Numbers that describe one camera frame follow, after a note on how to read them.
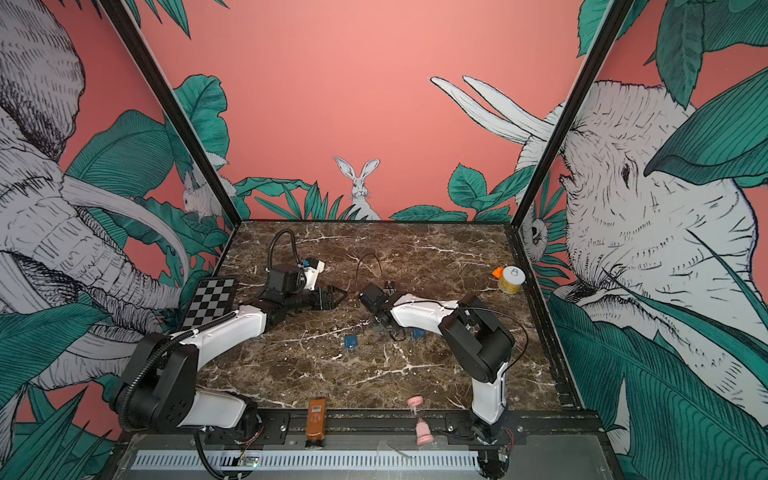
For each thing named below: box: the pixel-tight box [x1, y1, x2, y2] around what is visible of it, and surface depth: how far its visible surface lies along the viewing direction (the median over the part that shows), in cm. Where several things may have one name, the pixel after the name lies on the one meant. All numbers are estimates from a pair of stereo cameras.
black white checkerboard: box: [180, 276, 236, 332], surface depth 96 cm
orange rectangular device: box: [306, 399, 325, 440], surface depth 73 cm
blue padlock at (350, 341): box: [344, 335, 358, 348], surface depth 90 cm
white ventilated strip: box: [134, 450, 481, 471], surface depth 71 cm
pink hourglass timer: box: [407, 395, 435, 446], surface depth 75 cm
